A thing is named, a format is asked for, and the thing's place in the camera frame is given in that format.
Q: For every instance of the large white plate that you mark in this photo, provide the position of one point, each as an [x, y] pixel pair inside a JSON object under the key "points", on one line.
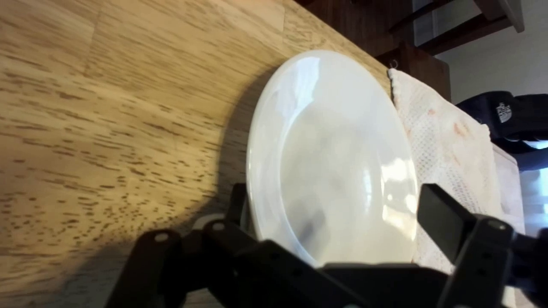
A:
{"points": [[331, 159]]}

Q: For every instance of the stained white cloth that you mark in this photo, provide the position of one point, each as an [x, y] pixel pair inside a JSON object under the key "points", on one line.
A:
{"points": [[456, 154]]}

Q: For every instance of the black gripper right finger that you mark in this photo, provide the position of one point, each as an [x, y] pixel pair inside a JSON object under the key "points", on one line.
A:
{"points": [[491, 261]]}

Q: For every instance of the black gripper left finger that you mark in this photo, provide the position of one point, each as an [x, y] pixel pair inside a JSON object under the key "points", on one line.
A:
{"points": [[229, 273]]}

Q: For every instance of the dark blue jacket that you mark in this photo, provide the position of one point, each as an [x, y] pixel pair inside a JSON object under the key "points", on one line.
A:
{"points": [[482, 116]]}

